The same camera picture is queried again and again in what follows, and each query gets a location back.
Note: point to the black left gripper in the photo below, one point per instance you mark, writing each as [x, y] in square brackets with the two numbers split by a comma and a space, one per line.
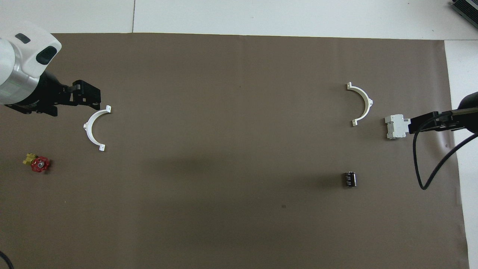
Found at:
[52, 87]

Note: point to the white circuit breaker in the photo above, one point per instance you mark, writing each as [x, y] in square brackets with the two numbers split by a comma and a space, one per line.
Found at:
[396, 127]

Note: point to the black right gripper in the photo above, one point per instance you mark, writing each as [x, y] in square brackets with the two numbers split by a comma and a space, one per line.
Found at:
[468, 101]

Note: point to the brown paper mat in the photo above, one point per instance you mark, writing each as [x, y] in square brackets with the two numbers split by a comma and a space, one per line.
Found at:
[224, 93]

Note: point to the black cylindrical capacitor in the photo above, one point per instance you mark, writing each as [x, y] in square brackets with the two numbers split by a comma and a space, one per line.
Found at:
[350, 179]

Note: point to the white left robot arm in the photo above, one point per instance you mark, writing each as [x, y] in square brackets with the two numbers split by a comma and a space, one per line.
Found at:
[26, 52]

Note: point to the black ribbed device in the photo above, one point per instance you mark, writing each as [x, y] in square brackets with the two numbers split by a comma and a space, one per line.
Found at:
[466, 7]

